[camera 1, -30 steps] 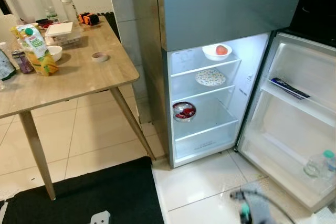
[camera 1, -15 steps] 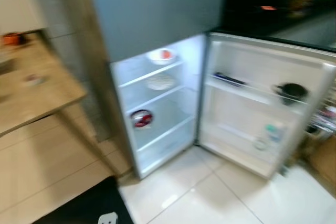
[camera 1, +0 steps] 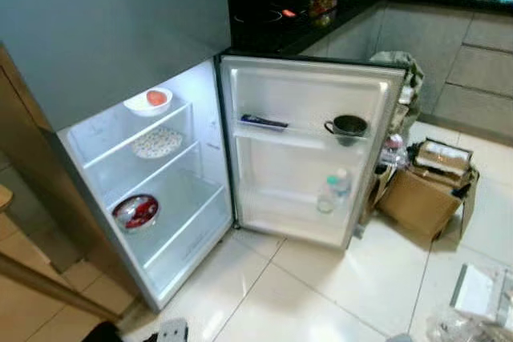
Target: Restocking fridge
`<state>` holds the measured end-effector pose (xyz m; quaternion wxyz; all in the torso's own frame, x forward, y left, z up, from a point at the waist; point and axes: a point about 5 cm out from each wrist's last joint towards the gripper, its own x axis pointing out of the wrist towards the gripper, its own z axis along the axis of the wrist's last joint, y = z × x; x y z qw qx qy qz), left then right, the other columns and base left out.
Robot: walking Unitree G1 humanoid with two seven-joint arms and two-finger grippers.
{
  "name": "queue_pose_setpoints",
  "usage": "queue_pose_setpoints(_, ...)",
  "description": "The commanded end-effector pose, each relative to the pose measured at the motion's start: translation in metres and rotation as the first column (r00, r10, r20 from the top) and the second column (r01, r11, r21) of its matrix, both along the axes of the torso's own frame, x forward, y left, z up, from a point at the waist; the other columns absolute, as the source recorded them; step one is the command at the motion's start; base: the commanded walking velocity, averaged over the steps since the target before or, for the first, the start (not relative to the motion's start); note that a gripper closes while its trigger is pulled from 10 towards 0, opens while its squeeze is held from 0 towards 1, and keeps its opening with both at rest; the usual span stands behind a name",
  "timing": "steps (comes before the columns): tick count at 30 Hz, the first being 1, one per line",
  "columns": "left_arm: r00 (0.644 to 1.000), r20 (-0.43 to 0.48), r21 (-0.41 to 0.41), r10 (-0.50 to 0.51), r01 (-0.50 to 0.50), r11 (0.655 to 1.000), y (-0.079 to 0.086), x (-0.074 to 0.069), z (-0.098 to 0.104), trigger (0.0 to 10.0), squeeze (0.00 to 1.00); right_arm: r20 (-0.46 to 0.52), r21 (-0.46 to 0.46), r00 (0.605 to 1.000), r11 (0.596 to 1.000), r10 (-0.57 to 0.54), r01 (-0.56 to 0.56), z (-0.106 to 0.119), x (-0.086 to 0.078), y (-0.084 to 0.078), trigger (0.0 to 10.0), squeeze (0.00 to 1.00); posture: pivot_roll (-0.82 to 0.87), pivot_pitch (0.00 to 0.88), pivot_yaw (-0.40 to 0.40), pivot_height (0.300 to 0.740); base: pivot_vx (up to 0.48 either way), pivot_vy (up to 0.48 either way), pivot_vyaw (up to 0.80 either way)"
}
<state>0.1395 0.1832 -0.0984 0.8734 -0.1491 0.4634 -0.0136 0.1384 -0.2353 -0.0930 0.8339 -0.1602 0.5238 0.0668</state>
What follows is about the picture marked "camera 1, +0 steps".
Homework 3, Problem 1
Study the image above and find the teal cap water bottle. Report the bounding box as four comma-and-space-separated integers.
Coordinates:
317, 172, 341, 215

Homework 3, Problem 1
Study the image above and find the white-lined fridge door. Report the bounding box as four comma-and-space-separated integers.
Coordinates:
218, 54, 408, 251

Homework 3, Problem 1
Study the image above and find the glass fridge shelf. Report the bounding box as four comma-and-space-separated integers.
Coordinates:
64, 103, 193, 169
87, 122, 201, 211

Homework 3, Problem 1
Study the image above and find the grey fridge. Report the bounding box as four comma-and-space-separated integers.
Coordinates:
0, 0, 410, 312

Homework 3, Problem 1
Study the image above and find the grey cabinet black counter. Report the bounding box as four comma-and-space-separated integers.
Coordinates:
228, 0, 513, 141

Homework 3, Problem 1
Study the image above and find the brown cardboard box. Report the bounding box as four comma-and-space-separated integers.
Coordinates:
375, 138, 480, 241

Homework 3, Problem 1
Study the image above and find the camouflage bag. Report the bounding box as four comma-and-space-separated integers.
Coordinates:
369, 51, 424, 144

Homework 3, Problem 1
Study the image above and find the white cardboard box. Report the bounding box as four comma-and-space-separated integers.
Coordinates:
449, 264, 513, 328

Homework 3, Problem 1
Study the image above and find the crumpled clear plastic bag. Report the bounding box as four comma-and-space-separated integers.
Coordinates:
425, 306, 513, 342

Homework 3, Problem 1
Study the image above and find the purple chocolate bar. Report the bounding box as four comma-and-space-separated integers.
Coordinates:
240, 114, 289, 131

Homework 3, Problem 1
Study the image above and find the black induction hob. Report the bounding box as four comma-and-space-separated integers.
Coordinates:
232, 4, 309, 26

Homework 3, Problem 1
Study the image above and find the patterned white plate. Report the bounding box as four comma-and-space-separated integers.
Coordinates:
132, 128, 184, 159

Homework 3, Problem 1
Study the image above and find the white bowl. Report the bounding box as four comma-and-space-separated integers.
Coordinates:
124, 87, 173, 117

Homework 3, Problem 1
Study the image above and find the steel bowl red food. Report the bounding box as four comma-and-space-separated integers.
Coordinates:
112, 194, 160, 231

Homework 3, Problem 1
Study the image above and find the grey robot foot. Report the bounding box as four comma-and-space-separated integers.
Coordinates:
156, 318, 190, 342

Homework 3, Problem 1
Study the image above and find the large black floor mat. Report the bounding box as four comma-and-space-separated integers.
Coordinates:
80, 322, 121, 342

